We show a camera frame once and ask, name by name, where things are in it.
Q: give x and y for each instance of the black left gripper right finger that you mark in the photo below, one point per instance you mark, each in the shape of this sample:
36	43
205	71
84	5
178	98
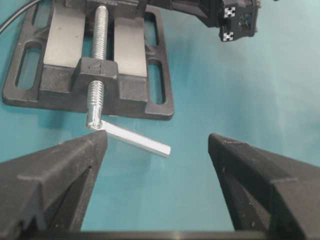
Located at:
268	196

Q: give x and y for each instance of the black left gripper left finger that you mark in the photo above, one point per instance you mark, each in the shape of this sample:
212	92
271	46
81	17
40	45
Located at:
49	190

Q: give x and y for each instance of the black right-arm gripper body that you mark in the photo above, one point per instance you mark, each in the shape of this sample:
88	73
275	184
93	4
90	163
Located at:
235	19

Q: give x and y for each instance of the grey metal bench vise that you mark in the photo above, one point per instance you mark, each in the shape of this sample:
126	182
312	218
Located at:
99	57

